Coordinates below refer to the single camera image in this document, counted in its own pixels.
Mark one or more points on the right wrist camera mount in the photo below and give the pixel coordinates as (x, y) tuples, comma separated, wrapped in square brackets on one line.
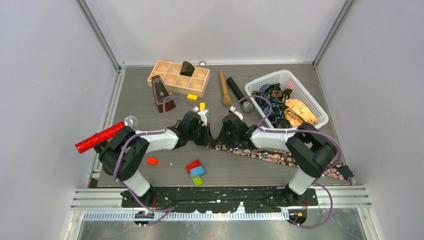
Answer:
[(237, 113)]

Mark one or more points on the blue patterned tie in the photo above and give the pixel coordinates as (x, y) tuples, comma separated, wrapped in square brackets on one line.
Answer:
[(277, 98)]

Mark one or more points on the yellow green translucent brick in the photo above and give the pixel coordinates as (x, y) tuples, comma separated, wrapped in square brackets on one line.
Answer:
[(196, 180)]

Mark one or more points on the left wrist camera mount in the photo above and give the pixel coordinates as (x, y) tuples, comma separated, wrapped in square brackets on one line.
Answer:
[(204, 114)]

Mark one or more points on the orange gold tie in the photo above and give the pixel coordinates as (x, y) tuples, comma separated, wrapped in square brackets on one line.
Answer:
[(297, 113)]

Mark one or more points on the dark rolled tie in tray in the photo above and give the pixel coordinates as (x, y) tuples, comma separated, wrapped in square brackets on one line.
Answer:
[(187, 69)]

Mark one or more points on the orange red small brick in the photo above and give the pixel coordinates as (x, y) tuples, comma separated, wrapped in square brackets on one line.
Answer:
[(152, 161)]

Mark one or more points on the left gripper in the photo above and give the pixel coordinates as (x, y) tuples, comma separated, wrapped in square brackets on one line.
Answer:
[(202, 142)]

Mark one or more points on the black pink floral tie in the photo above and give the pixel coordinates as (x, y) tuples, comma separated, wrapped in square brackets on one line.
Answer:
[(340, 171)]

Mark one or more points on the yellow block upright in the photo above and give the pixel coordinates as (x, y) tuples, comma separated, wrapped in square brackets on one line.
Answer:
[(202, 106)]

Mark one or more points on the yellow block near tray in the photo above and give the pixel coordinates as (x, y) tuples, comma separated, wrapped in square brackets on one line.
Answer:
[(192, 97)]

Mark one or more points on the red glitter microphone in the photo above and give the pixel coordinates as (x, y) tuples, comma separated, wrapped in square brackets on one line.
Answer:
[(104, 135)]

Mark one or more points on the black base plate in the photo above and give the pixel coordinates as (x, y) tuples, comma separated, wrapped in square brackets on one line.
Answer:
[(227, 199)]

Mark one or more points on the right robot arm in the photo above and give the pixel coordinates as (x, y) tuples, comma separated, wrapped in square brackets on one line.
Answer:
[(313, 151)]

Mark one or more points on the black microphone silver head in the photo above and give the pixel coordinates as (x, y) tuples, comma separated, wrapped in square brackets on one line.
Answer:
[(247, 107)]

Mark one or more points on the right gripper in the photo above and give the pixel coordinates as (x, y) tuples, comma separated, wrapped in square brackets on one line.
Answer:
[(232, 143)]

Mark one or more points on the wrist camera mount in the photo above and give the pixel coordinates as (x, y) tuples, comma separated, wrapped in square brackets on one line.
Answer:
[(237, 113), (204, 114)]

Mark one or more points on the brown wooden metronome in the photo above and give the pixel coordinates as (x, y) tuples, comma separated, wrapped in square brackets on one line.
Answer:
[(160, 92)]

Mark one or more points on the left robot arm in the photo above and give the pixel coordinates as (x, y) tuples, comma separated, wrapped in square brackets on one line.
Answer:
[(122, 154)]

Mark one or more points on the red toy brick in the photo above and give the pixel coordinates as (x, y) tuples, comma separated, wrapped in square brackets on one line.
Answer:
[(192, 165)]

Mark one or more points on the wooden compartment tray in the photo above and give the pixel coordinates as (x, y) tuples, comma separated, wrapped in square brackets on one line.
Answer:
[(176, 83)]

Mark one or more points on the blue toy brick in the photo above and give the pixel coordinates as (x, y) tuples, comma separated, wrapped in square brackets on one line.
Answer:
[(197, 171)]

